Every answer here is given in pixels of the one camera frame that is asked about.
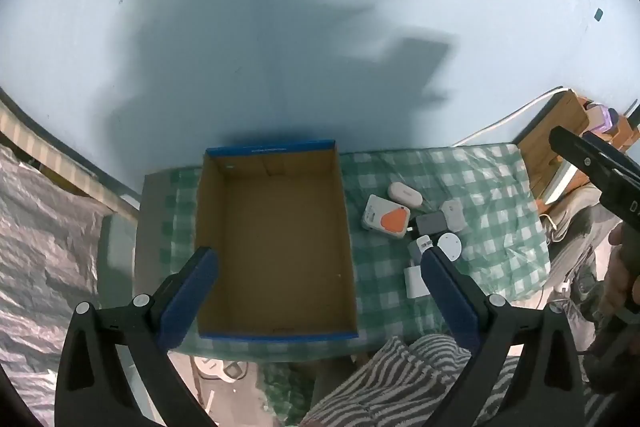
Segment white round disc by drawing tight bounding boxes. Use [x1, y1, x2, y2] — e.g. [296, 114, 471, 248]
[436, 232, 463, 264]

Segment beige cloth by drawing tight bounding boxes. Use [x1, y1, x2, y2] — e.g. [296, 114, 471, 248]
[540, 184, 621, 258]

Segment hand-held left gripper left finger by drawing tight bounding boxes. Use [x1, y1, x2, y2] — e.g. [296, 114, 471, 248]
[54, 246, 221, 427]

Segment dark grey charger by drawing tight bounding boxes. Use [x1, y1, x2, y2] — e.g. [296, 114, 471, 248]
[407, 211, 451, 239]

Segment crinkled silver sheet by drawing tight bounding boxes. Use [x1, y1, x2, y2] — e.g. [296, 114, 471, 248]
[0, 142, 166, 427]

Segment beige striped mattress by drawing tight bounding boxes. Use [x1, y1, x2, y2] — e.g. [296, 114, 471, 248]
[0, 99, 141, 212]

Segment grey and white adapter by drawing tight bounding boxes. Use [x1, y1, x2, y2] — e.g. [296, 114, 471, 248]
[407, 235, 435, 265]

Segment white power strip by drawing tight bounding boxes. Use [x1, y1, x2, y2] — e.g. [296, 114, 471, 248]
[192, 354, 248, 383]

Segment white oval case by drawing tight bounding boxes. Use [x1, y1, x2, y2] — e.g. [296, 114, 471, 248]
[388, 182, 422, 206]

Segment white and orange charger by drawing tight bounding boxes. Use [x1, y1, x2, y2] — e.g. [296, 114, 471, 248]
[361, 194, 412, 239]

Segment green checked cloth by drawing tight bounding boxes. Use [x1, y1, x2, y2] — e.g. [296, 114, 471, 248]
[137, 142, 552, 358]

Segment grey striped clothing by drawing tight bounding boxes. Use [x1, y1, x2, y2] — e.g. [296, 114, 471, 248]
[300, 334, 616, 427]

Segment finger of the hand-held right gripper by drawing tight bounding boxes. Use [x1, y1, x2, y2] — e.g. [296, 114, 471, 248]
[582, 132, 640, 185]
[549, 126, 640, 228]

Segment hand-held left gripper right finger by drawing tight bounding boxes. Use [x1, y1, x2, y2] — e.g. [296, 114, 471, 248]
[420, 247, 588, 427]

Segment cardboard box with blue edges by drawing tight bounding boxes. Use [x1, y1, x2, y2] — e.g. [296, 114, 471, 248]
[194, 138, 361, 340]

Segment white cable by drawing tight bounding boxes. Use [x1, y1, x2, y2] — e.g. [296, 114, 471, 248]
[452, 87, 566, 146]

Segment person's right hand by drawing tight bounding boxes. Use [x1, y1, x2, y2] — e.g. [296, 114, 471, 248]
[600, 222, 640, 319]

